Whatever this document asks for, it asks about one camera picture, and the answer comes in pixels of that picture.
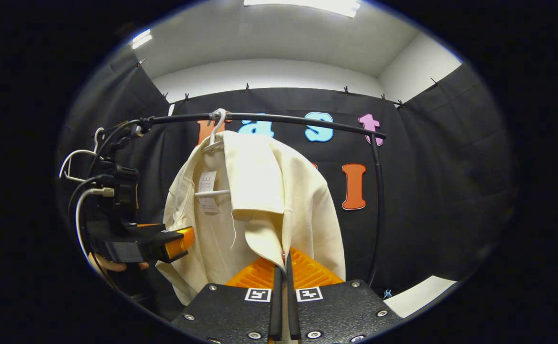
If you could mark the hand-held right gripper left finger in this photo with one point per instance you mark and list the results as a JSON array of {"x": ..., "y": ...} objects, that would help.
[{"x": 278, "y": 306}]

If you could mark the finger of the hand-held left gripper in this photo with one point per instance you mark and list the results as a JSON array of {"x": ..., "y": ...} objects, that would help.
[{"x": 178, "y": 243}]

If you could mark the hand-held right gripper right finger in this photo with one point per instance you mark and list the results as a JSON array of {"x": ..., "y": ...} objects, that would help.
[{"x": 292, "y": 310}]

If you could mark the cream shirt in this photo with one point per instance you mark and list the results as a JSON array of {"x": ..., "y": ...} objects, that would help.
[{"x": 259, "y": 191}]

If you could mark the white hanger with thin bar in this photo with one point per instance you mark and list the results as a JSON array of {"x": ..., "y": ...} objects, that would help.
[{"x": 217, "y": 126}]

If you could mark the black clothes rack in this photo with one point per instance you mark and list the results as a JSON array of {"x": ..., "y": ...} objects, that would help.
[{"x": 307, "y": 120}]

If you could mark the white flat board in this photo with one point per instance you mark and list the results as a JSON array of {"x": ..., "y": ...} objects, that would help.
[{"x": 420, "y": 296}]

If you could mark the small ceiling light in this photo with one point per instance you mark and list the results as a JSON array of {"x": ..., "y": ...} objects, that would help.
[{"x": 141, "y": 39}]

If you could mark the black backdrop cloth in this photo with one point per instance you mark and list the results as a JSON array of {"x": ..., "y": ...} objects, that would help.
[{"x": 427, "y": 191}]

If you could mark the long ceiling light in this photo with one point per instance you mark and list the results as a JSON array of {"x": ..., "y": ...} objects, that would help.
[{"x": 307, "y": 5}]

